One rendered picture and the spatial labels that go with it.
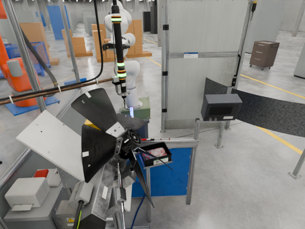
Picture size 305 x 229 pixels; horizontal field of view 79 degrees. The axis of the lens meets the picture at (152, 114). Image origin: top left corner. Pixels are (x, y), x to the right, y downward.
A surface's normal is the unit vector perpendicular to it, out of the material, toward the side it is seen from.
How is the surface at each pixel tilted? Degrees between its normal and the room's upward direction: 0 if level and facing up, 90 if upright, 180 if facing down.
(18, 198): 90
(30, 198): 90
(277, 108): 90
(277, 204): 0
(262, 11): 90
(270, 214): 0
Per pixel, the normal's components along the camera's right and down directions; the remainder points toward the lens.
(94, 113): 0.48, -0.21
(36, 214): -0.02, -0.88
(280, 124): -0.51, 0.42
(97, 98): 0.51, -0.39
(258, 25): 0.33, 0.45
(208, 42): 0.04, 0.47
